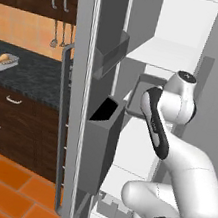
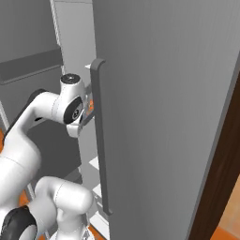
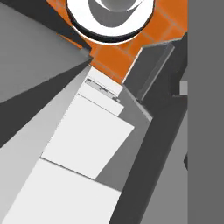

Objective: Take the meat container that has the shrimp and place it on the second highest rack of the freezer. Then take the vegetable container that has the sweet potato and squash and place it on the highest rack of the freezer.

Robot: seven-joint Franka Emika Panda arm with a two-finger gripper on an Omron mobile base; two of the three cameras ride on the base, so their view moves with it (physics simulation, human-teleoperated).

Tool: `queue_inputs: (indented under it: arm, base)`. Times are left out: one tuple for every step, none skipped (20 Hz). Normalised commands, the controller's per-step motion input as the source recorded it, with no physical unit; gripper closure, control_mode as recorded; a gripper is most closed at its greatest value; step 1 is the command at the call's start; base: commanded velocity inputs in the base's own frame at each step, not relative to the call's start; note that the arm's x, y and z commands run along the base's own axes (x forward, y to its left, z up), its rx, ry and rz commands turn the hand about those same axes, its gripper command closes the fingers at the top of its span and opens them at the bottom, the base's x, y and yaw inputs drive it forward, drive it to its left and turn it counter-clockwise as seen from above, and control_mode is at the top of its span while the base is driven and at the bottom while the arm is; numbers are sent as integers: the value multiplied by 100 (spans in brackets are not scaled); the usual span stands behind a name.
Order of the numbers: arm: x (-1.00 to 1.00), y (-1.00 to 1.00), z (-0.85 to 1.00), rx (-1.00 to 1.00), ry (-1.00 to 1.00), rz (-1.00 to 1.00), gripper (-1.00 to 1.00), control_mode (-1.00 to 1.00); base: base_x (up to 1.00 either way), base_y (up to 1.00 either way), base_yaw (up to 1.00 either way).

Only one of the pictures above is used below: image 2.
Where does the grey fridge body with racks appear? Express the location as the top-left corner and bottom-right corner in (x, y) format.
(50, 0), (111, 240)

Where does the dark grey door handle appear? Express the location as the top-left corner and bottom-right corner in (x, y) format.
(89, 58), (113, 217)

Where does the dark brown cabinet panel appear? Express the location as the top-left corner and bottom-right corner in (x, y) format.
(187, 70), (240, 240)

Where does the grey fridge door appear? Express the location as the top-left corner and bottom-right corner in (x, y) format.
(91, 0), (240, 240)

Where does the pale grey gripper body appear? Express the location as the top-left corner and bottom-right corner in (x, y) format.
(66, 107), (96, 139)

